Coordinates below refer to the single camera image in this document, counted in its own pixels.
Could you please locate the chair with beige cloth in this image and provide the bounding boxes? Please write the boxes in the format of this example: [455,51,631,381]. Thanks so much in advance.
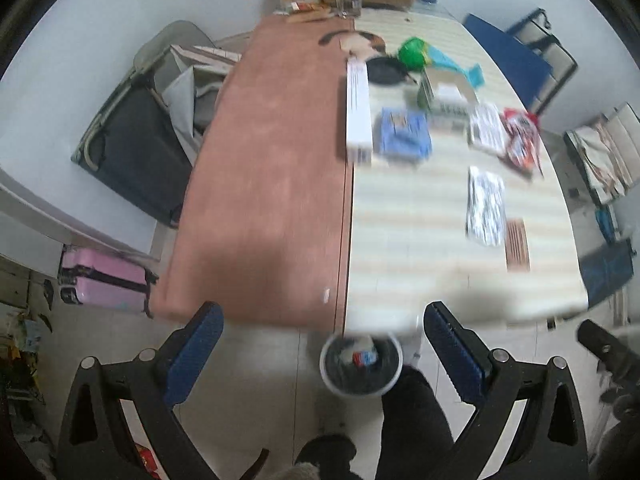
[563,103,639,207]

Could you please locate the black pouch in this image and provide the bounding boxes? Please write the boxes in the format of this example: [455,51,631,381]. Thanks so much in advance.
[366,56,416,86]

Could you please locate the person's black trouser leg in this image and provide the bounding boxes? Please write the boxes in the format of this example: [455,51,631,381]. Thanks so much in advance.
[294,365,454,479]

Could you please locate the red chicken feet snack bag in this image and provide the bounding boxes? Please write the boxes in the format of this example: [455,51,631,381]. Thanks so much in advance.
[501,108,542,179]

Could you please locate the grey folding chair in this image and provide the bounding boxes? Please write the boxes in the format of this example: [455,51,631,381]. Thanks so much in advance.
[72,21,250,228]

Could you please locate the white black chair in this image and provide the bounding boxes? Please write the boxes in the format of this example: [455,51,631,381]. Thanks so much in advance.
[506,8,578,116]

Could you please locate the white trash bin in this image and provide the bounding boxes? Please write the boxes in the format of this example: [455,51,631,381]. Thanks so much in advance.
[319,334,404,398]

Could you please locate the blue patterned tissue pack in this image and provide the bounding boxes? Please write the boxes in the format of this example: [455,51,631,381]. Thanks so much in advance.
[378,108,433,162]

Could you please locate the green white medicine box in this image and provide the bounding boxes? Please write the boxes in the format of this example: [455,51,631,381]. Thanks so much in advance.
[416,67,478,131]

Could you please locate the white printed label packet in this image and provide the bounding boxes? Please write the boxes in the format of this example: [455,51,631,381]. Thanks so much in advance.
[469,102,508,157]

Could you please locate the Perfectlands milk carton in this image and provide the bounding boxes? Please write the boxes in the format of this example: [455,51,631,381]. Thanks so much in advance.
[338,336,378,368]

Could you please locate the green teal snack bag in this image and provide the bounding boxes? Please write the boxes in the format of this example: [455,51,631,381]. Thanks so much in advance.
[397,37,485,89]

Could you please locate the pink suitcase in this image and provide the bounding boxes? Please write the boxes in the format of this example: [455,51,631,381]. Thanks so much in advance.
[58,247,157,318]

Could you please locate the brown table mat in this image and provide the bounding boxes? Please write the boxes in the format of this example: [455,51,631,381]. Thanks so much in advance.
[151,15,354,332]

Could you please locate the silver foil blister pack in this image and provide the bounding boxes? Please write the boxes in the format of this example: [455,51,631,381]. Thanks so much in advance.
[465,166,506,247]

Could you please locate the black blue bench pad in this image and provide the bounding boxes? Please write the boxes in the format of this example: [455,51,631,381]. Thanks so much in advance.
[578,238,637,308]

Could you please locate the striped cream tablecloth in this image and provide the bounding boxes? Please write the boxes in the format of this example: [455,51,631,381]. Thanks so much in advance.
[344,8,590,336]

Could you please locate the brown printed packet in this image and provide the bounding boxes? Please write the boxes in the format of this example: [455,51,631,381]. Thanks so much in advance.
[504,219,530,272]

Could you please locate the long white box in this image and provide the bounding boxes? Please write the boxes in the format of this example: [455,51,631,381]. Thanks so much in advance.
[345,58,373,165]

